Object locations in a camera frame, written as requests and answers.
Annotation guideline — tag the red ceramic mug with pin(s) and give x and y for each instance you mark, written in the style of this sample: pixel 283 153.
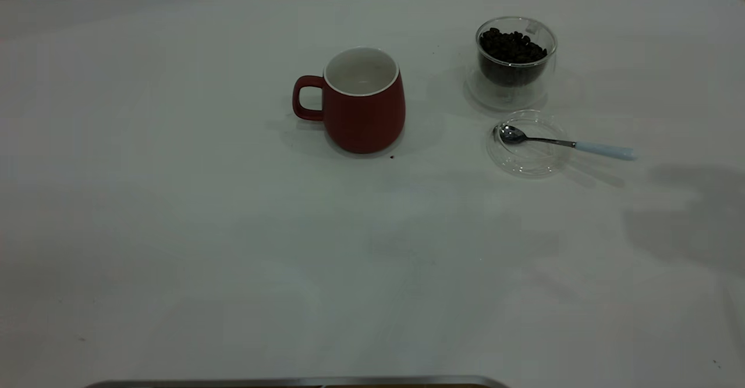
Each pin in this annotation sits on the red ceramic mug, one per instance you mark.
pixel 366 120

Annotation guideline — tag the dark coffee beans pile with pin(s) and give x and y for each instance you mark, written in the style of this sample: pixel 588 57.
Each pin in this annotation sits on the dark coffee beans pile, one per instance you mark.
pixel 512 47

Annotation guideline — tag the clear glass saucer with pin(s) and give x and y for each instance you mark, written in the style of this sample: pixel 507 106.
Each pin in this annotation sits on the clear glass saucer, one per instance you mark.
pixel 527 165

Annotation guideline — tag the silver metal edge strip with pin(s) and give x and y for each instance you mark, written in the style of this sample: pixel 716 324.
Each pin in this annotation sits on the silver metal edge strip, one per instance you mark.
pixel 291 383

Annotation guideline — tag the clear double-wall glass cup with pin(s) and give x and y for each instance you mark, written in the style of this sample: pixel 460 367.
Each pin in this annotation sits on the clear double-wall glass cup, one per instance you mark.
pixel 512 96

